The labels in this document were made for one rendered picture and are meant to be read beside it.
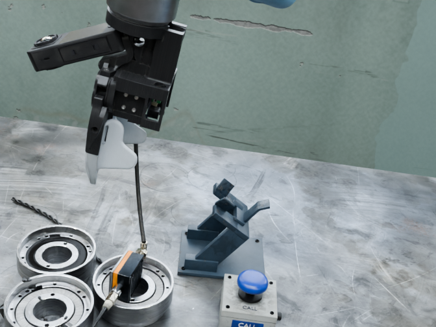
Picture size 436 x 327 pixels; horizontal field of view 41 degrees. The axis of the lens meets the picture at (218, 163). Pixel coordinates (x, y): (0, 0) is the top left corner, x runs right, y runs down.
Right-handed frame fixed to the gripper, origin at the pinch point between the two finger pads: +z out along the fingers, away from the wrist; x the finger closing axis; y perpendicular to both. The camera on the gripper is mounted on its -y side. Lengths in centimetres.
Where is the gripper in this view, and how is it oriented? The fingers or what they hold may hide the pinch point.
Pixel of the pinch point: (93, 163)
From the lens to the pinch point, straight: 73.6
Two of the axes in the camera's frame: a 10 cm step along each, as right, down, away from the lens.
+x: 0.8, -5.0, 8.6
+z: -2.6, 8.3, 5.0
